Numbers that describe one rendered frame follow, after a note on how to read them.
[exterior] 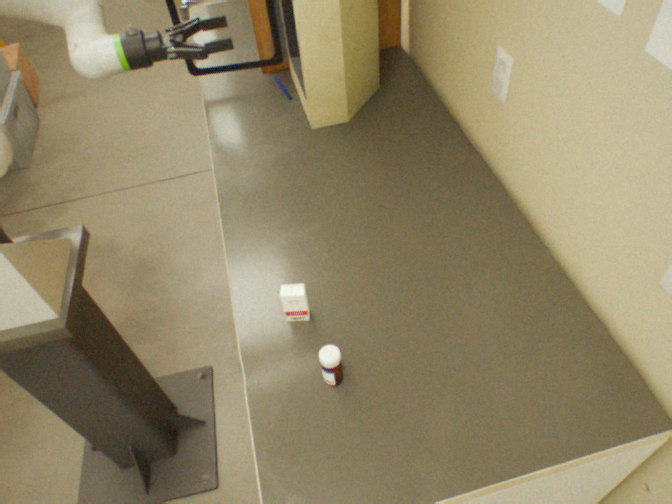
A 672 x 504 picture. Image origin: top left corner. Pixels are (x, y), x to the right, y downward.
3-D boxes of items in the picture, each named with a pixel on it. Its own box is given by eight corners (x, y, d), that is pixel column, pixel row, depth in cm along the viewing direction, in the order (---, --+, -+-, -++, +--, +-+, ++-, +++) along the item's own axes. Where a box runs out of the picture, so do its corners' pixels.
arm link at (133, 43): (134, 63, 139) (134, 80, 133) (117, 20, 130) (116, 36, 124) (156, 58, 140) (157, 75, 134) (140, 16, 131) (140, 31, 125)
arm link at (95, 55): (85, 91, 136) (67, 75, 125) (73, 45, 136) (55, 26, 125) (137, 80, 138) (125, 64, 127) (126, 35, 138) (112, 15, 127)
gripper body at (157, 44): (143, 41, 127) (180, 33, 128) (143, 26, 133) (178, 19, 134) (154, 68, 133) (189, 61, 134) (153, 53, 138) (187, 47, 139)
